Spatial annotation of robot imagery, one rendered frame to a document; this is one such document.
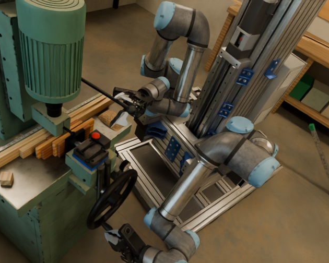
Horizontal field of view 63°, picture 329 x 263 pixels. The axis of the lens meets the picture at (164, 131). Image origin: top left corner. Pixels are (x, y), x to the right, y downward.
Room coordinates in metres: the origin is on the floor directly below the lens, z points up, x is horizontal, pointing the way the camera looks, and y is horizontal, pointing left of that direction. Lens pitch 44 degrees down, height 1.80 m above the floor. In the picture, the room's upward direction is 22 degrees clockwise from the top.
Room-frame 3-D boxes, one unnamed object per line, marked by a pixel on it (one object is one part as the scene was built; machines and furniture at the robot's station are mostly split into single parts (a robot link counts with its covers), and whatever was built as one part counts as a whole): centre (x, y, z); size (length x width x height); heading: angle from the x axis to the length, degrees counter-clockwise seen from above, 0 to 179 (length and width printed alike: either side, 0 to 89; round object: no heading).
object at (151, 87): (0.93, 0.13, 1.08); 0.08 x 0.05 x 0.08; 72
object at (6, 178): (0.42, 0.44, 0.92); 0.03 x 0.03 x 0.03; 23
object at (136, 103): (0.85, 0.15, 1.09); 0.12 x 0.09 x 0.08; 162
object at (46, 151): (0.67, 0.35, 0.92); 0.25 x 0.02 x 0.05; 161
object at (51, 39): (0.67, 0.41, 1.32); 0.18 x 0.18 x 0.31
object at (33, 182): (0.64, 0.31, 0.87); 0.61 x 0.30 x 0.06; 161
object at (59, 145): (0.66, 0.32, 0.94); 0.16 x 0.01 x 0.07; 161
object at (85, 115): (0.79, 0.37, 0.92); 0.55 x 0.02 x 0.04; 161
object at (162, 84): (1.01, 0.10, 1.08); 0.11 x 0.08 x 0.09; 162
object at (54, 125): (0.67, 0.43, 0.99); 0.14 x 0.07 x 0.09; 71
